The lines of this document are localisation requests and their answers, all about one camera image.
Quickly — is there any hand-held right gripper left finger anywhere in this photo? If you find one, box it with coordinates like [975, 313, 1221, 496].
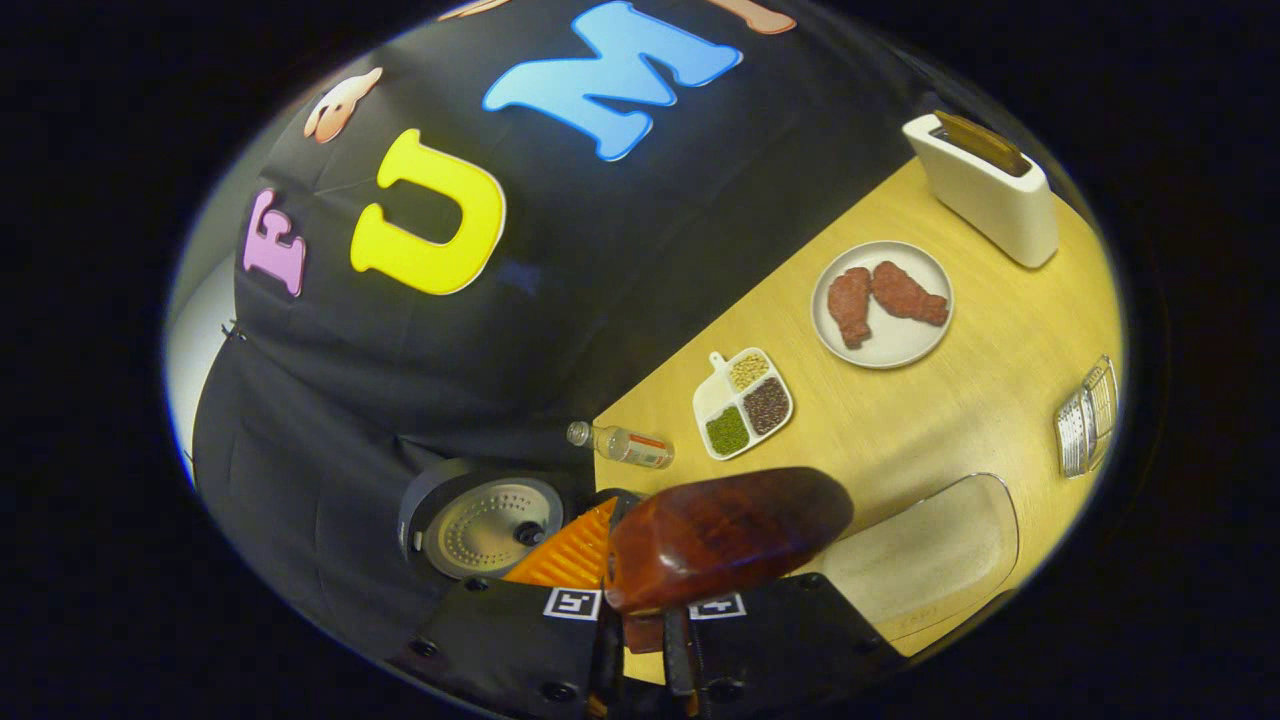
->
[390, 495, 626, 720]

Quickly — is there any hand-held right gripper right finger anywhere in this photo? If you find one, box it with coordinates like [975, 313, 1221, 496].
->
[665, 572, 906, 720]

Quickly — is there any grey rice cooker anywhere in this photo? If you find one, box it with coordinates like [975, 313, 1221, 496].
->
[398, 458, 641, 581]

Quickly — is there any brown wooden spoon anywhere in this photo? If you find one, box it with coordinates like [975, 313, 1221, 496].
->
[603, 467, 854, 656]

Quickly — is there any wire chopstick holder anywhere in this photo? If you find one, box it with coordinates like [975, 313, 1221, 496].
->
[1054, 355, 1119, 479]

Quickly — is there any clear rectangular tray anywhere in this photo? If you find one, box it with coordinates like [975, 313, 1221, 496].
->
[800, 472, 1021, 646]

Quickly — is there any small clear bottle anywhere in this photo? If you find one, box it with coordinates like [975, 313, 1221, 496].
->
[566, 421, 675, 470]

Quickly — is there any white divided grain dish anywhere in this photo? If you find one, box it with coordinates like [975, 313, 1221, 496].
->
[692, 347, 795, 461]

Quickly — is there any white round plate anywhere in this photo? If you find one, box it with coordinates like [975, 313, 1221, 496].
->
[810, 240, 955, 370]

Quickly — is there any red meat piece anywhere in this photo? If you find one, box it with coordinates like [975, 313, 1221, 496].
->
[827, 267, 874, 349]
[871, 261, 949, 327]

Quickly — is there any white toaster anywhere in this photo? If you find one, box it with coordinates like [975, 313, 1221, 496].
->
[902, 112, 1060, 269]

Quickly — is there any brown toast slice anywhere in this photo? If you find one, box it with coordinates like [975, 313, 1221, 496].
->
[935, 110, 1031, 178]

